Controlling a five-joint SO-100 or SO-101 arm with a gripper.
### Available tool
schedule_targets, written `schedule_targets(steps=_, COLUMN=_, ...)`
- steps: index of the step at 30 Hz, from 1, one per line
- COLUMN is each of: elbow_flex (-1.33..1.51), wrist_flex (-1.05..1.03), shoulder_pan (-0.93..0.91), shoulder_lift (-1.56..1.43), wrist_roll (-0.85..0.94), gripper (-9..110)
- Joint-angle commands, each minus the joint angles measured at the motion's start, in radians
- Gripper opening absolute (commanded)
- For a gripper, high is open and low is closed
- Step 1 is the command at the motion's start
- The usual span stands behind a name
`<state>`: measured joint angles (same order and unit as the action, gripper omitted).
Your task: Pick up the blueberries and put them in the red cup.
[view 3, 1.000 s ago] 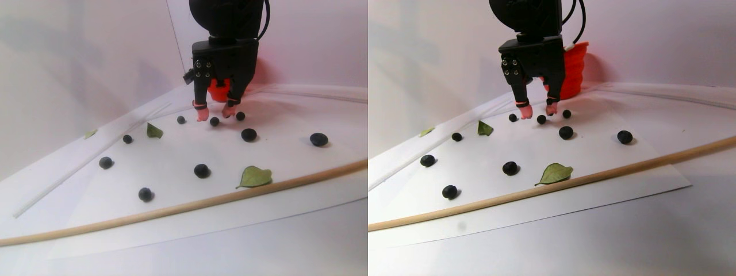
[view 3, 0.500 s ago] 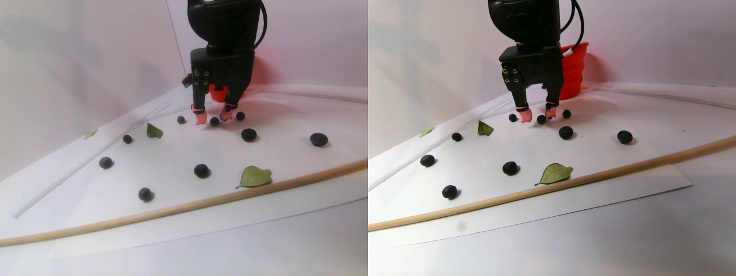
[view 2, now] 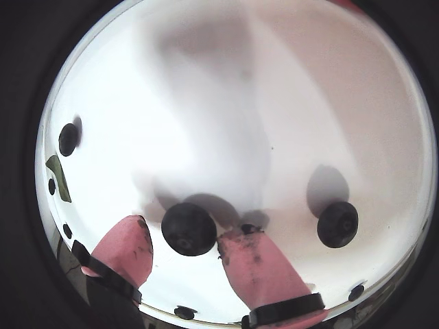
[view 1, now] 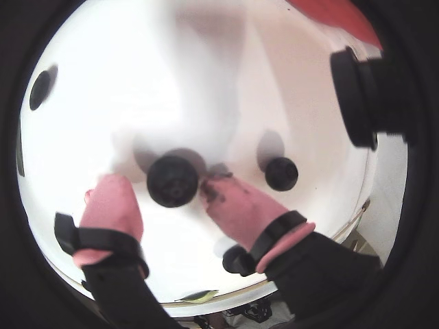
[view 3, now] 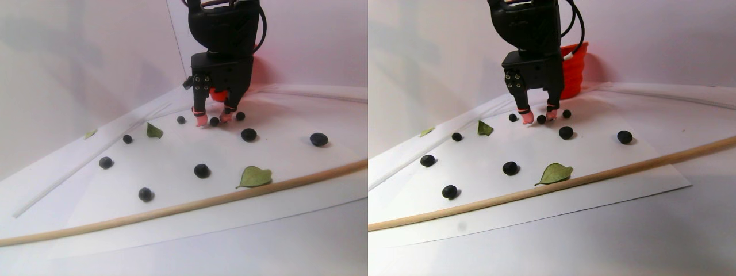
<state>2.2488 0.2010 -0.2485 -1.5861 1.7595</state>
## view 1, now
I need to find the pink-tipped black gripper finger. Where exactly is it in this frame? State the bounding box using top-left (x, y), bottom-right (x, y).
top-left (202, 173), bottom-right (387, 329)
top-left (54, 174), bottom-right (182, 329)

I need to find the dark blueberry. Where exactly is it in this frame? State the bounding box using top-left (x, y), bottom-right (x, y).
top-left (264, 156), bottom-right (299, 192)
top-left (29, 70), bottom-right (52, 111)
top-left (222, 245), bottom-right (257, 277)
top-left (146, 156), bottom-right (200, 209)

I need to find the red collapsible silicone cup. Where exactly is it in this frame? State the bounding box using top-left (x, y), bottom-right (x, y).
top-left (287, 0), bottom-right (383, 49)

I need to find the light green leaf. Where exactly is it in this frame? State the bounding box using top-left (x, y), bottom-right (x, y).
top-left (174, 289), bottom-right (220, 304)

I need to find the dark green leaf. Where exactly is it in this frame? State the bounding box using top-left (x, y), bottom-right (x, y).
top-left (15, 135), bottom-right (27, 179)

